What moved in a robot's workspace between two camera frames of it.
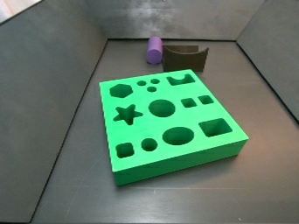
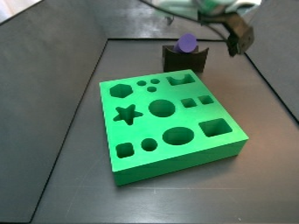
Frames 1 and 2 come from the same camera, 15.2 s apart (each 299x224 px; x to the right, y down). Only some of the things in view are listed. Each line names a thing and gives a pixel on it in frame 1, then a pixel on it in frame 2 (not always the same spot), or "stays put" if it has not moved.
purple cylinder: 154,50 to 186,43
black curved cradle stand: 183,58 stays put
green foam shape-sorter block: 166,127 stays put
